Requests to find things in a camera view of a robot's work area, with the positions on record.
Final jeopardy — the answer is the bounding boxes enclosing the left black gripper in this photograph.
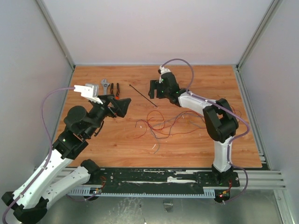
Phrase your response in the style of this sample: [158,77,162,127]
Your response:
[85,94,131,137]

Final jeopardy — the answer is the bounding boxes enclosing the black zip tie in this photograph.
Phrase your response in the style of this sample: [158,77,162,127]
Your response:
[129,84,158,108]

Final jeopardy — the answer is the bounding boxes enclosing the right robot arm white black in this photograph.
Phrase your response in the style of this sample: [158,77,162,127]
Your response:
[148,69,239,186]

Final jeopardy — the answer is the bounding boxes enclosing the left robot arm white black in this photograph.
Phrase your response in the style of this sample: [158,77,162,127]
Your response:
[1,95,131,224]

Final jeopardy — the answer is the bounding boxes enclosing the orange black pliers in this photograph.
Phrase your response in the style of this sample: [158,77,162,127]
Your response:
[109,83,121,98]

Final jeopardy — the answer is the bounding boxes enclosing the silver adjustable wrench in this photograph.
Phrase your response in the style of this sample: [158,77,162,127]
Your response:
[100,78,110,95]

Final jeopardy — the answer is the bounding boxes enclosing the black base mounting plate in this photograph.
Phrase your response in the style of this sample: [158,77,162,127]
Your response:
[87,168,240,194]

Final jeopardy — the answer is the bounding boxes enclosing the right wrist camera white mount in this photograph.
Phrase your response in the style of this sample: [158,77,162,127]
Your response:
[158,66,170,80]

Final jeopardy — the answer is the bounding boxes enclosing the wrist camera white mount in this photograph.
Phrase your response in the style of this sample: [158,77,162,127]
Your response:
[74,84,103,105]
[158,66,170,80]

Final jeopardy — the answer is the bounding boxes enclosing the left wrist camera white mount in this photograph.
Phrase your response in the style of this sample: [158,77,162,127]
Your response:
[74,84,103,105]

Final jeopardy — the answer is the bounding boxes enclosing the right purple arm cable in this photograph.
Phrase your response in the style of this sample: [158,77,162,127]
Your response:
[160,58,250,205]

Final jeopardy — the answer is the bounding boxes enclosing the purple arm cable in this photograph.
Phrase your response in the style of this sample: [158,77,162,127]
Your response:
[1,87,77,224]
[160,58,250,205]

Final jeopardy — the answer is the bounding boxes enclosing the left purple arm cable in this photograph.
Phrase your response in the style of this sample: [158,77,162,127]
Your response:
[1,87,77,224]

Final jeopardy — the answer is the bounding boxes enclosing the grey slotted cable duct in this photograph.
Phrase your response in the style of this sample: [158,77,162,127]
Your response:
[67,186,215,199]

